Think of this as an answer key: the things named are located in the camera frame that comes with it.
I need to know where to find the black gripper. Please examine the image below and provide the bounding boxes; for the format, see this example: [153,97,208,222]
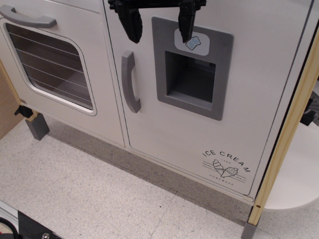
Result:
[107,0,207,43]

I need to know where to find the grey fridge door handle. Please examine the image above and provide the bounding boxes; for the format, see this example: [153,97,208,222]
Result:
[121,50,141,114]

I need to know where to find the white toy fridge door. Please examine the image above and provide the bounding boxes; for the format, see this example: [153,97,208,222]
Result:
[104,0,319,201]

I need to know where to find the grey ice dispenser panel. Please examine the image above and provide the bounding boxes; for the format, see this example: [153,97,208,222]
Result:
[152,17,234,120]

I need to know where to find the white toy oven door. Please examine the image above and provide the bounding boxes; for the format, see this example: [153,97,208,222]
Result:
[0,0,124,146]

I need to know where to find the grey left foot cap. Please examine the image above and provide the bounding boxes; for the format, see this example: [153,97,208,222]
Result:
[25,114,50,140]

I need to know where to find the grey foot cap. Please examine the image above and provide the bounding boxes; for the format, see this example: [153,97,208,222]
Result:
[25,114,50,140]
[241,223,257,239]

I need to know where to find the black clamp knob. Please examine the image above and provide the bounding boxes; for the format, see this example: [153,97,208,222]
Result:
[14,105,33,118]

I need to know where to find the wooden left side panel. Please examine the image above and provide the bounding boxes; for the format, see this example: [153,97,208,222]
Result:
[0,63,22,139]

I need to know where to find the white round table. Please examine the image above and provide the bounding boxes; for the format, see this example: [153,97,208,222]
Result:
[264,122,319,212]

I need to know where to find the grey right foot cap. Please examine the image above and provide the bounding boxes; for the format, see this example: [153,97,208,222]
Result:
[241,223,257,239]

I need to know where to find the grey oven door handle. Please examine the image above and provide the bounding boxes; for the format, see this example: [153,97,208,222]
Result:
[0,4,57,29]

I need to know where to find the light wooden right post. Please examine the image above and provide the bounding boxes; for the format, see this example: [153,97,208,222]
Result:
[248,32,319,226]

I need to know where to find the black metal bracket right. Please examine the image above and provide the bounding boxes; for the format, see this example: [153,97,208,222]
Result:
[300,91,319,126]

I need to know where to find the aluminium rail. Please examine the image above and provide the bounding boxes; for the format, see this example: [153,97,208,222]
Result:
[0,200,19,231]

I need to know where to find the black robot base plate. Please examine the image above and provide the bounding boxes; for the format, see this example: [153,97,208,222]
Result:
[0,211,62,239]

